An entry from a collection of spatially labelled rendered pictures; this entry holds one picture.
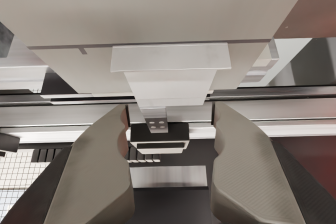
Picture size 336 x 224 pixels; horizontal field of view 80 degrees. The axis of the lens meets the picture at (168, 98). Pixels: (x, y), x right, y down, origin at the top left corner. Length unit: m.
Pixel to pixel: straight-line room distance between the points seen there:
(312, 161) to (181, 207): 0.70
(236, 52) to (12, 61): 0.25
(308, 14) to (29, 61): 0.38
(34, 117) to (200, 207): 0.45
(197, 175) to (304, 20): 0.28
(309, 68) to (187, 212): 0.57
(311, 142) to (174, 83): 0.73
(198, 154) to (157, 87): 0.54
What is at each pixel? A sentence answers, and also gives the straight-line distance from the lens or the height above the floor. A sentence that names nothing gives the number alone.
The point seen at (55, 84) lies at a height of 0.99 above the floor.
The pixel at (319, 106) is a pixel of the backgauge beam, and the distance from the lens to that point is 0.59.
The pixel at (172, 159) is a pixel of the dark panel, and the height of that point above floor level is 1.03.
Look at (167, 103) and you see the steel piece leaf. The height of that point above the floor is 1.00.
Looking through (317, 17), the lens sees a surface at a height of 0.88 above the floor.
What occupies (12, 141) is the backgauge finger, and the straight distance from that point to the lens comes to 0.63.
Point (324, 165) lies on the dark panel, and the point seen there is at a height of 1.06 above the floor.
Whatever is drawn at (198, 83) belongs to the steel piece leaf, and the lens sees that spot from 0.21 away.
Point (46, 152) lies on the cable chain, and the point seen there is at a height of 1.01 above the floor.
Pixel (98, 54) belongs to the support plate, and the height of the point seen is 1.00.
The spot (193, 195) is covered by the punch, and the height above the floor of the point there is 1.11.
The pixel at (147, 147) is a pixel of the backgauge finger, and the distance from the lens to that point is 0.42.
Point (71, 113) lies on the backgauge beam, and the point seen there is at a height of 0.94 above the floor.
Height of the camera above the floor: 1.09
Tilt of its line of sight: 22 degrees down
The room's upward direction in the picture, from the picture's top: 179 degrees clockwise
